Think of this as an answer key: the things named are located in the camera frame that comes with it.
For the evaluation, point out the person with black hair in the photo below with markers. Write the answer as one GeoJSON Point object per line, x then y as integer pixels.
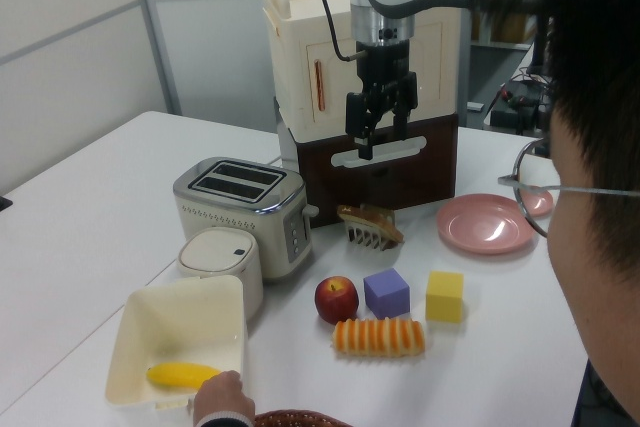
{"type": "Point", "coordinates": [600, 97]}

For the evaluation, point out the metal rimmed glasses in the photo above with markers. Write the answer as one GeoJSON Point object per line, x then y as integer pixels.
{"type": "Point", "coordinates": [575, 190]}

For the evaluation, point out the cream and chrome toaster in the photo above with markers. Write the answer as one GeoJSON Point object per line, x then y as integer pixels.
{"type": "Point", "coordinates": [225, 212]}

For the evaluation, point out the purple foam cube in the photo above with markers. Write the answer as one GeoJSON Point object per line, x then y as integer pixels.
{"type": "Point", "coordinates": [385, 297]}

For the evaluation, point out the yellow foam cube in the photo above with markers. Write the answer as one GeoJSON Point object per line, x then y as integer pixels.
{"type": "Point", "coordinates": [444, 299]}

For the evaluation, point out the cream square plastic bin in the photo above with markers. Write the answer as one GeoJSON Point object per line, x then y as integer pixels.
{"type": "Point", "coordinates": [165, 317]}

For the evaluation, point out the pink plate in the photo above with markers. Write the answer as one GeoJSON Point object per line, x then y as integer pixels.
{"type": "Point", "coordinates": [480, 224]}

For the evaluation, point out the small black object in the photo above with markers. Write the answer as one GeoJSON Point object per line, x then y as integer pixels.
{"type": "Point", "coordinates": [5, 203]}

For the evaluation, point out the dark brown drawer unit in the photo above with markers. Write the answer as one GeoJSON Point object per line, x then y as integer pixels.
{"type": "Point", "coordinates": [425, 177]}

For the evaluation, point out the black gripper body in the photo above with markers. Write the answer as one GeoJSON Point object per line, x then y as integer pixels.
{"type": "Point", "coordinates": [382, 62]}

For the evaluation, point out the brown wicker basket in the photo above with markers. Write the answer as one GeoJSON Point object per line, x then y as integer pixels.
{"type": "Point", "coordinates": [295, 419]}

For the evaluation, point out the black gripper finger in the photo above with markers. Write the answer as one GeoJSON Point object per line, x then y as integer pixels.
{"type": "Point", "coordinates": [404, 104]}
{"type": "Point", "coordinates": [361, 119]}

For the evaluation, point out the yellow banana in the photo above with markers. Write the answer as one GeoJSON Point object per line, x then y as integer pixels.
{"type": "Point", "coordinates": [180, 375]}

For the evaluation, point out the person's hand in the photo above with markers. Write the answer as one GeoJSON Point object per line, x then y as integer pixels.
{"type": "Point", "coordinates": [222, 397]}

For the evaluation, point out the small cream lidded trash can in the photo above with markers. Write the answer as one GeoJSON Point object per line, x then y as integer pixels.
{"type": "Point", "coordinates": [215, 252]}

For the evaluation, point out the long orange striped bread roll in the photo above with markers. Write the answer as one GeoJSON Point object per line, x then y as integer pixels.
{"type": "Point", "coordinates": [380, 339]}

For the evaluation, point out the red apple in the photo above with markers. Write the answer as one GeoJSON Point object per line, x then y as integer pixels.
{"type": "Point", "coordinates": [336, 302]}

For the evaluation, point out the brown bread slice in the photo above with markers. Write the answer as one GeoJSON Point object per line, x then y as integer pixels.
{"type": "Point", "coordinates": [372, 222]}

